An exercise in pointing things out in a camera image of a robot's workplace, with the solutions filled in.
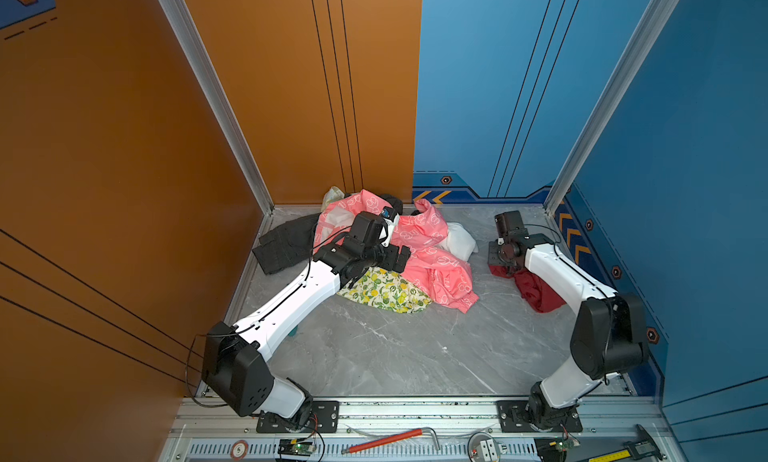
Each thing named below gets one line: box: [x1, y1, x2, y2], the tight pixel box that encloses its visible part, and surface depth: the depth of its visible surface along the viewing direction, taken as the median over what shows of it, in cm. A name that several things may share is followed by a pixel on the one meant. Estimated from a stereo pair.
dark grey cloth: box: [252, 213, 321, 275], surface depth 107 cm
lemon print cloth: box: [337, 266, 432, 314], surface depth 95 cm
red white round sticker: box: [230, 439, 249, 461], surface depth 71 cm
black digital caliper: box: [623, 424, 667, 461], surface depth 70 cm
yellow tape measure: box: [588, 450, 631, 462], surface depth 70 cm
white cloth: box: [438, 222, 479, 262], surface depth 106 cm
